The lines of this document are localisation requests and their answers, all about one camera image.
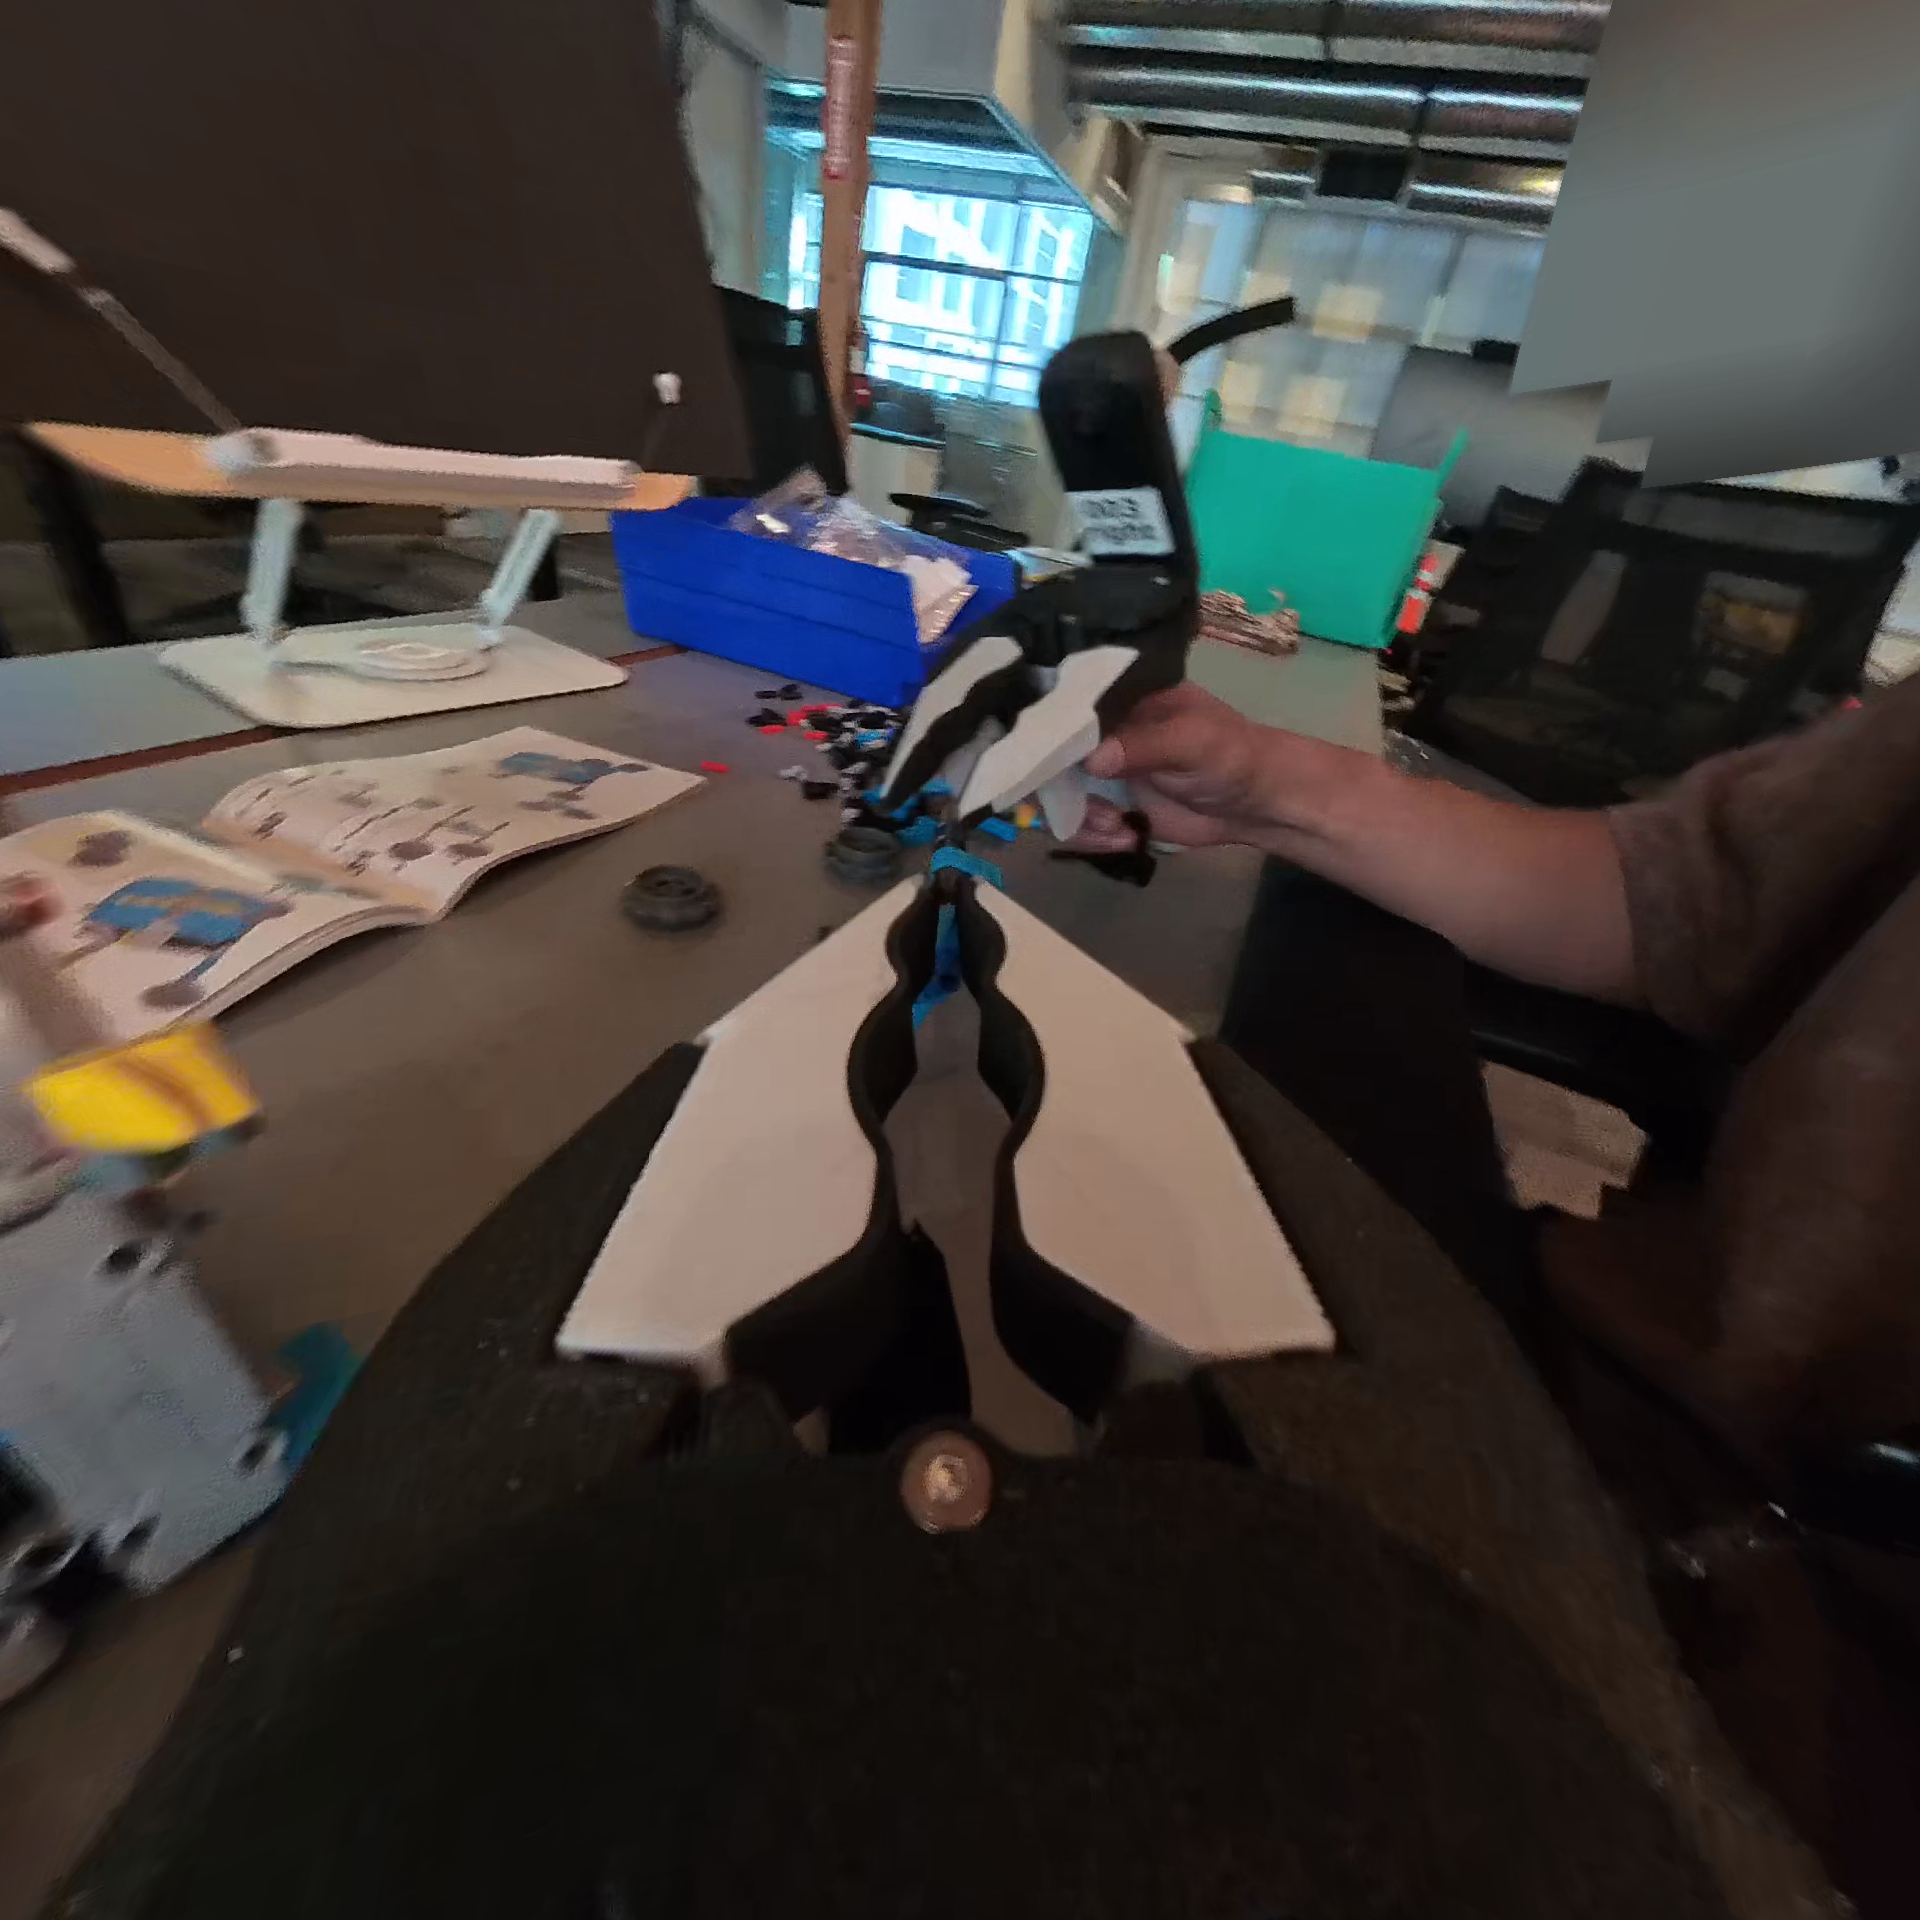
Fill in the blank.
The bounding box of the clear plastic bag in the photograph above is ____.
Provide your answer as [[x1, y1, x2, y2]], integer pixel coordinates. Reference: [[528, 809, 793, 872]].
[[730, 466, 976, 649]]

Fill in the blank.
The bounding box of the black mesh office chair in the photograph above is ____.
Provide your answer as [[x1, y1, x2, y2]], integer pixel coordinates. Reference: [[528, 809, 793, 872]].
[[1416, 461, 1920, 819]]

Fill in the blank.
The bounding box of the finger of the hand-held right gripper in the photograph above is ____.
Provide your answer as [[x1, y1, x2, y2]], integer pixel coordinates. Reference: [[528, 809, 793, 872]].
[[959, 649, 1156, 826], [878, 637, 1038, 807]]

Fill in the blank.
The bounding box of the open instruction booklet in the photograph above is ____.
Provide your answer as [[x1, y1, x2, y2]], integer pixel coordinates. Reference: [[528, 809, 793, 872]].
[[0, 729, 706, 1044]]

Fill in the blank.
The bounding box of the grey desk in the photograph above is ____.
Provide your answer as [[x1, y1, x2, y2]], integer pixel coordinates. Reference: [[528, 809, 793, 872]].
[[0, 591, 1502, 1920]]

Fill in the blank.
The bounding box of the dark divider panel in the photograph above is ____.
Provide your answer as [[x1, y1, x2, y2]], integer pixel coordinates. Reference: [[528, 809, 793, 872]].
[[0, 0, 752, 485]]

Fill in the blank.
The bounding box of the person's brown clothing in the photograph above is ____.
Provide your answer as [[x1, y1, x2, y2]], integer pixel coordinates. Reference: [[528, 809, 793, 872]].
[[1529, 676, 1920, 1920]]

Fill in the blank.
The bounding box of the pile of toy brick pieces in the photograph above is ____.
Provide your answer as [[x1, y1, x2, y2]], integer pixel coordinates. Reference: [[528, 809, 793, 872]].
[[740, 680, 1051, 842]]

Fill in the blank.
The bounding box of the black cable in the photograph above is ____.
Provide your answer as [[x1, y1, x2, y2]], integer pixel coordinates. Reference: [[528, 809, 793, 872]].
[[1169, 295, 1301, 366]]

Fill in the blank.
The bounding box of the blue storage bin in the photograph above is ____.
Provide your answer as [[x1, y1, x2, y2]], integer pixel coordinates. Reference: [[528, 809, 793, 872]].
[[613, 496, 1020, 708]]

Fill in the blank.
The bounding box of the wooden post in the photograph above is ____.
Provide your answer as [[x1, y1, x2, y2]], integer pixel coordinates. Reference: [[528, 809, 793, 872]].
[[817, 0, 884, 438]]

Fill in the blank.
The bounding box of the blue grey toy brick robot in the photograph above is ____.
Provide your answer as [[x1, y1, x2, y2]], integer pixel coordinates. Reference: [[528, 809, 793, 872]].
[[0, 1027, 363, 1698]]

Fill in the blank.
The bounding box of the green plastic board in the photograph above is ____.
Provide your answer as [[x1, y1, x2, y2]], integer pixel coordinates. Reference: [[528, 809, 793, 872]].
[[1182, 395, 1469, 652]]

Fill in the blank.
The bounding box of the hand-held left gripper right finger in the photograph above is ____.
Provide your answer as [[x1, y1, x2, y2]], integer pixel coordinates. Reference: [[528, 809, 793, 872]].
[[963, 880, 1334, 1425]]

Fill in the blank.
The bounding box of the blue toy brick beam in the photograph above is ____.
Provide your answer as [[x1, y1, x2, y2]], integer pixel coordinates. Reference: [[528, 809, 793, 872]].
[[905, 845, 1001, 1030]]

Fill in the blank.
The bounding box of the white laptop stand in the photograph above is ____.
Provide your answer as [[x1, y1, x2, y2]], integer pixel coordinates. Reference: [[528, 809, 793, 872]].
[[0, 209, 698, 731]]

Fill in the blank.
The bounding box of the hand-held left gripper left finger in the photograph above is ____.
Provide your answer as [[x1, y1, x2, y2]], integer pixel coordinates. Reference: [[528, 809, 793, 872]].
[[550, 877, 975, 1454]]

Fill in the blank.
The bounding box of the person's right hand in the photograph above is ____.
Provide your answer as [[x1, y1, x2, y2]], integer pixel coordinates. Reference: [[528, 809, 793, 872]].
[[1078, 680, 1355, 856]]

